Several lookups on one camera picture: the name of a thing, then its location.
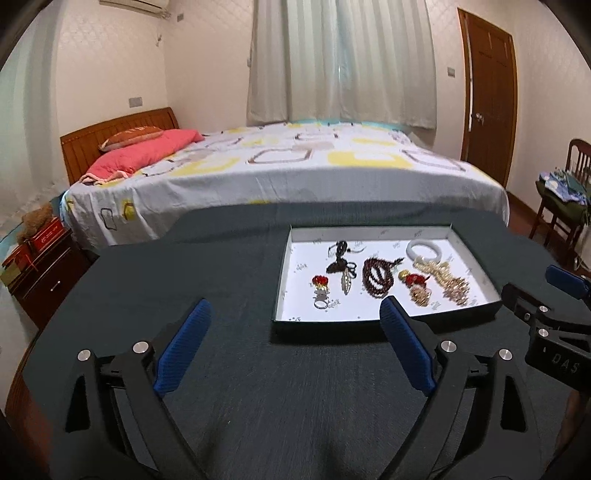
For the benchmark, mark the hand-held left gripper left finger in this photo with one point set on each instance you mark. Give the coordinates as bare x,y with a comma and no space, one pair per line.
182,350

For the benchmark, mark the gold filigree brooch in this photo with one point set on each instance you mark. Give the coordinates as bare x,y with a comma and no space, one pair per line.
420,295

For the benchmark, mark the dark wooden nightstand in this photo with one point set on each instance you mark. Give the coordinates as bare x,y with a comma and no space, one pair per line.
51,277

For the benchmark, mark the pink pillow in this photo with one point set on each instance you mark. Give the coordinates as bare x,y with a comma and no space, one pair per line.
138,157

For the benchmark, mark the pile of clothes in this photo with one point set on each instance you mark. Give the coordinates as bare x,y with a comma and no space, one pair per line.
551,194

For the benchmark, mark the wooden headboard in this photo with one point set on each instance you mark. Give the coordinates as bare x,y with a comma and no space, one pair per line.
92,134

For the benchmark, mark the wooden chair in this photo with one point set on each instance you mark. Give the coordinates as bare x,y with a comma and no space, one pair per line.
579,152

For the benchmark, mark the white curtain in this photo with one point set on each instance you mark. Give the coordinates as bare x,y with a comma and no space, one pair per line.
341,60

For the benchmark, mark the silver leaf brooch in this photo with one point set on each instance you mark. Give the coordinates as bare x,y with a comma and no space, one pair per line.
346,281

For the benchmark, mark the dark grey table cover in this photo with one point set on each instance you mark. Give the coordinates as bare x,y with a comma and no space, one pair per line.
231,277

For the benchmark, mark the brown wooden door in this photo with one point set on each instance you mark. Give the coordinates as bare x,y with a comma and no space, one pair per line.
489,92

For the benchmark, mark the brown teddy bear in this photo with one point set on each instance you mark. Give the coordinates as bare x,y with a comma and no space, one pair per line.
37,219

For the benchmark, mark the white shallow box tray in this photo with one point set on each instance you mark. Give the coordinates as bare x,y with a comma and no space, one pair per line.
304,295

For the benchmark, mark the white jade bangle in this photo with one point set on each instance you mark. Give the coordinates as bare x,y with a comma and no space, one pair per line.
411,251

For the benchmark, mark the orange patterned pillow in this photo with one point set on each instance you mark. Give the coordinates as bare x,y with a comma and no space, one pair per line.
134,137

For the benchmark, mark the wall outlet plate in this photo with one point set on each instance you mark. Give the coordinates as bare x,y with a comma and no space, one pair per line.
135,101

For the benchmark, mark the white air conditioner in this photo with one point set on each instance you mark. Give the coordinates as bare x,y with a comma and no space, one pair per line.
134,4

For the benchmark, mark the bed with patterned sheet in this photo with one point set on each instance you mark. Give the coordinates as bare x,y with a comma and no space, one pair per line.
323,184

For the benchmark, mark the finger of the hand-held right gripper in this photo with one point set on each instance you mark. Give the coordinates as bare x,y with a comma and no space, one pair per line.
521,300
565,278

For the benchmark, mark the red tassel charm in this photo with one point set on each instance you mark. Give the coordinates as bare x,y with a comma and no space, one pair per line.
415,280

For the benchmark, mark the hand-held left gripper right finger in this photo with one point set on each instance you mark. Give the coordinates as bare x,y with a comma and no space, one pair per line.
406,346

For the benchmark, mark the red gift box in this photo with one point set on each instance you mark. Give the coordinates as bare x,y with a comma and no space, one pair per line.
46,237

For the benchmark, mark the red and gold box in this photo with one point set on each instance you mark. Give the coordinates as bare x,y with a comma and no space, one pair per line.
14,267

